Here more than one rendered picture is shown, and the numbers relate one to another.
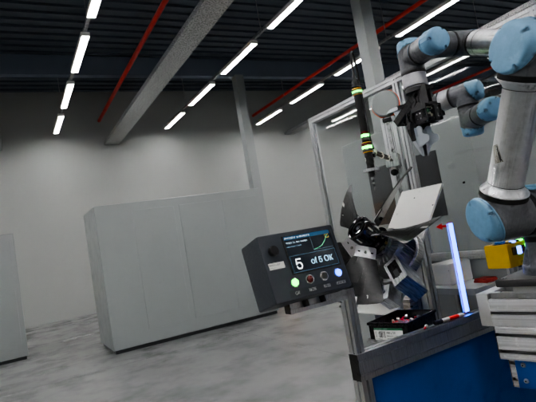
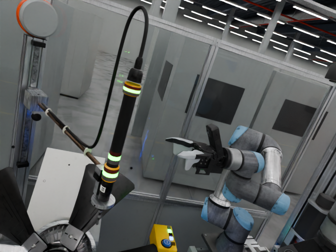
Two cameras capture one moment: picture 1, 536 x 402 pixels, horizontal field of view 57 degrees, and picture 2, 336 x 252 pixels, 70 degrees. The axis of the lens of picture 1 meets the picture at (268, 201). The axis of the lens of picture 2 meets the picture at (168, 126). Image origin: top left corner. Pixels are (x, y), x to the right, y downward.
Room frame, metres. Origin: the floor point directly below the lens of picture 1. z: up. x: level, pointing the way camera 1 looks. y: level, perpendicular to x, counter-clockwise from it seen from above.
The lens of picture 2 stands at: (1.82, 0.09, 1.93)
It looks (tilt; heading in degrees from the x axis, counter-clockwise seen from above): 17 degrees down; 286
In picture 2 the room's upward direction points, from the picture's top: 18 degrees clockwise
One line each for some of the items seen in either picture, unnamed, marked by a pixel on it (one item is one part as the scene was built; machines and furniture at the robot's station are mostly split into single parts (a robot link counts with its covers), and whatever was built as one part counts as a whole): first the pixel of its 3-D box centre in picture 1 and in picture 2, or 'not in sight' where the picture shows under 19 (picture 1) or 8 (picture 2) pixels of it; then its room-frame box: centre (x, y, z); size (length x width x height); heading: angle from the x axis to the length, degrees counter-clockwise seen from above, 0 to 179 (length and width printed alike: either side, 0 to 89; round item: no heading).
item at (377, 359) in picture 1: (453, 331); not in sight; (1.73, -0.56, 0.82); 0.90 x 0.04 x 0.08; 121
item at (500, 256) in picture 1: (510, 255); (162, 244); (1.94, -0.90, 1.02); 0.16 x 0.10 x 0.11; 121
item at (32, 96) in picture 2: (393, 160); (35, 99); (2.67, -0.71, 1.54); 0.10 x 0.07 x 0.08; 156
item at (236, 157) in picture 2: (446, 100); (228, 158); (1.81, -0.72, 1.64); 0.08 x 0.05 x 0.08; 131
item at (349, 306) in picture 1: (352, 320); not in sight; (1.51, -0.19, 0.96); 0.03 x 0.03 x 0.20; 31
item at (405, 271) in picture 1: (405, 277); not in sight; (2.07, -0.51, 0.98); 0.20 x 0.16 x 0.20; 121
